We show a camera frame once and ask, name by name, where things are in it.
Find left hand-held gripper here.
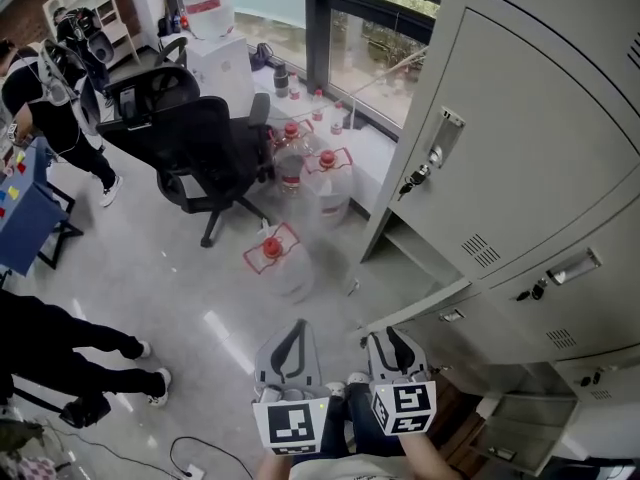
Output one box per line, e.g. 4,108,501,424
251,319,332,457

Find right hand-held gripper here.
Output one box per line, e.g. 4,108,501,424
367,326,437,437

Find grey metal locker cabinet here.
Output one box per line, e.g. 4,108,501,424
359,0,640,477

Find person's right forearm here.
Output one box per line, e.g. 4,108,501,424
401,431,465,480

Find person's dark trousers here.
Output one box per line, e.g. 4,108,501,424
318,381,407,460

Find wooden slat platform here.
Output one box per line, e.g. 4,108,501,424
422,370,504,467

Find person's white shirt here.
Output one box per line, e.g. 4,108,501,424
288,453,417,480

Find black office chair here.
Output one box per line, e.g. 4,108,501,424
97,37,275,249

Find row of small clear bottles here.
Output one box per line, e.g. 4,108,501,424
287,70,351,138

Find pink checkered cloth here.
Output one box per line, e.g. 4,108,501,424
14,455,59,480

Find black flask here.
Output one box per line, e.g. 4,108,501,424
272,60,292,100

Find white water dispenser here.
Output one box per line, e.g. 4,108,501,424
187,32,258,120

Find blue cloth covered table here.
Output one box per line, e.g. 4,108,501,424
0,137,85,278

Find dark bag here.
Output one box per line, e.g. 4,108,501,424
248,41,276,72

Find black-framed window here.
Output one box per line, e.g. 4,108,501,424
303,0,444,132

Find black cable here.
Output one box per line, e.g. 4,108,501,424
168,434,257,480

